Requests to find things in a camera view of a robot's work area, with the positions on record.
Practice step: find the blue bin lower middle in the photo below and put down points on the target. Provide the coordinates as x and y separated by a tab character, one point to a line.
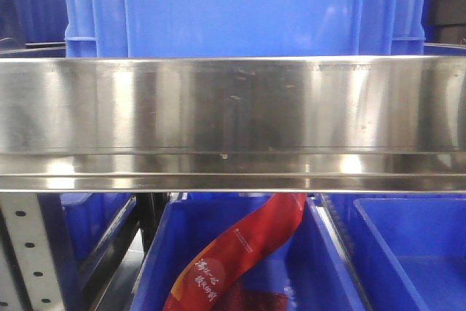
306	273

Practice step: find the blue bin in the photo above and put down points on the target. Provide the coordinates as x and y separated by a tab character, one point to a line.
88	216
407	250
306	273

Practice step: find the blue bin lower left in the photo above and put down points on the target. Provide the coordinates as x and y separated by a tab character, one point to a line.
88	216

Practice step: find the blue bin lower right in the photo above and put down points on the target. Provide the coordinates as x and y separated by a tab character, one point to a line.
407	250

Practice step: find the red printed bag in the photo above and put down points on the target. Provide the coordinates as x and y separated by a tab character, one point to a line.
222	262

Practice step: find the large blue crate on shelf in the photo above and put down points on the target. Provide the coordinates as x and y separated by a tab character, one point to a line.
222	28

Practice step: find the dark blue crate upper left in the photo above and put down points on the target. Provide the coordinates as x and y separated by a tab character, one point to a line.
25	22

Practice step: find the perforated metal shelf upright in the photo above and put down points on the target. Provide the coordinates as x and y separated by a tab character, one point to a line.
27	232

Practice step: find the stainless steel shelf rail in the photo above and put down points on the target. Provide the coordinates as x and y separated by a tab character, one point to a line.
316	124

